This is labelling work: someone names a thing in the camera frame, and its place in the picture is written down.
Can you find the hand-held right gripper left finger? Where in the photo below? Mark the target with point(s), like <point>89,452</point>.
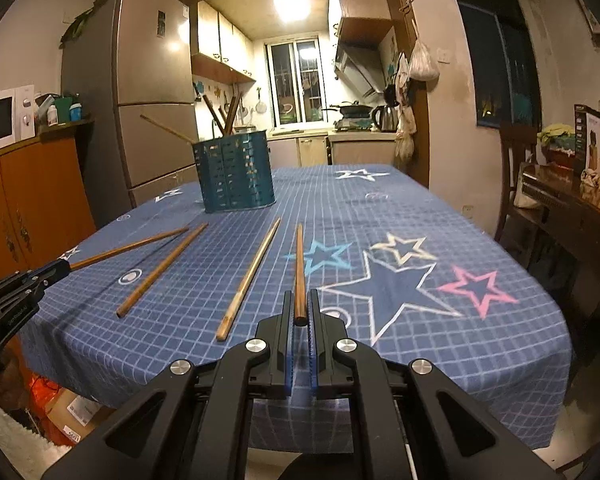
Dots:
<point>289,375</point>

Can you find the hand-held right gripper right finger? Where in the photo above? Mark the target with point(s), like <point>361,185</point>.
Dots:
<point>312,375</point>

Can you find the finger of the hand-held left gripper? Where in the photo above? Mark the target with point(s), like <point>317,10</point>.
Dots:
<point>10,317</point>
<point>35,277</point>

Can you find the brown wooden chopstick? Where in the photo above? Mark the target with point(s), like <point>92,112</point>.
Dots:
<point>130,247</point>
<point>169,129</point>
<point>162,269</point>

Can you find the pale-ended bamboo chopstick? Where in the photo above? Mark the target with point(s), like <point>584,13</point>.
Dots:
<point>250,278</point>

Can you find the dark curved wooden chopstick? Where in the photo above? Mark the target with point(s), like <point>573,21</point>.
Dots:
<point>299,270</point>

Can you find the teal slotted utensil holder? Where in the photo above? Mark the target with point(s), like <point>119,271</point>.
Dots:
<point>235,175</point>

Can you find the person's left hand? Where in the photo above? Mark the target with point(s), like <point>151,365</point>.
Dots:
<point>5,375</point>

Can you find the orange plastic bag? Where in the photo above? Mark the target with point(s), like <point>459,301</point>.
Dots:
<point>45,390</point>

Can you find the orange wooden cabinet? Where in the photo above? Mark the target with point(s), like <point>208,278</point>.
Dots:
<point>45,195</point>

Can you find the cardboard box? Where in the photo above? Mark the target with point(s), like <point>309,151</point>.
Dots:
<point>77,417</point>

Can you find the white fluffy rug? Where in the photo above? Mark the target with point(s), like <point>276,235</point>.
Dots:
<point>5,440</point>

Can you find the blue checked star tablecloth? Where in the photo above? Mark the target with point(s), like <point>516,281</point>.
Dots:
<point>455,350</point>

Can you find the white microwave oven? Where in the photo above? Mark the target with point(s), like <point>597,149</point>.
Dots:
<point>0,120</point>

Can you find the white plastic bottle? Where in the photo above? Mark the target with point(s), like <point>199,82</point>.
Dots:
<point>53,116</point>

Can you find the clear plastic bag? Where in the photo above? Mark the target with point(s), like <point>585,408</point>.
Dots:
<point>42,110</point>

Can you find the green box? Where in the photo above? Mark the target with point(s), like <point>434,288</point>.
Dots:
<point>66,102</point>

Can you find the silver refrigerator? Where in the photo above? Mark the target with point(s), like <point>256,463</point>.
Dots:
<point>150,75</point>

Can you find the gas stove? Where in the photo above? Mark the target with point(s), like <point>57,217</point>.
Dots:
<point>355,123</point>

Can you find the hanging bags bundle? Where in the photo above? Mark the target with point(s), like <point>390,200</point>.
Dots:
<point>404,130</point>

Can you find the steel electric kettle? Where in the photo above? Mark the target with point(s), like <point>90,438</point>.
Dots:
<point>386,117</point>

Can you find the black wok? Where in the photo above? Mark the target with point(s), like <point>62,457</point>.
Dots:
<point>352,108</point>

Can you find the kitchen window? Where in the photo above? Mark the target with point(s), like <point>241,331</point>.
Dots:
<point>295,85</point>

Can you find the dark wooden chair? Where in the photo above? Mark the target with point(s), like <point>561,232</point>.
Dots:
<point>510,160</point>

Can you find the dark wooden side table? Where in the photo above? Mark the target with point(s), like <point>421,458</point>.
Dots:
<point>570,215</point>

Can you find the steel range hood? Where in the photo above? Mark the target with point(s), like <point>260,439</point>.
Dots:
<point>360,67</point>

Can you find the white hanging plastic bag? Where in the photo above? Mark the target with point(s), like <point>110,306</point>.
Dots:
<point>422,65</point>

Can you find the yellow-green cloth pile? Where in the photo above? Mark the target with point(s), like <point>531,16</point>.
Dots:
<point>555,135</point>

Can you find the black printed carton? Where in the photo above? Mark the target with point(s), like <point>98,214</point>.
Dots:
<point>590,135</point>

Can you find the square ceiling lamp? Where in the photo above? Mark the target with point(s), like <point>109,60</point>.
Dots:
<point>291,6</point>

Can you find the dark room window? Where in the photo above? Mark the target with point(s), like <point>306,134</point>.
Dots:
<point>495,50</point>

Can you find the wooden cabinet above hood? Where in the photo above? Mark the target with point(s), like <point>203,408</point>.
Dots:
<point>365,5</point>

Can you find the wooden door frame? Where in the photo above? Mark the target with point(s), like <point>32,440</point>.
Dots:
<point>420,125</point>

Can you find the kitchen wall cabinets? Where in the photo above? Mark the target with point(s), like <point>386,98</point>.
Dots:
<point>220,40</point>

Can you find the white wall switch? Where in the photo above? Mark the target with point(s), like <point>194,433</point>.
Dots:
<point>445,55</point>

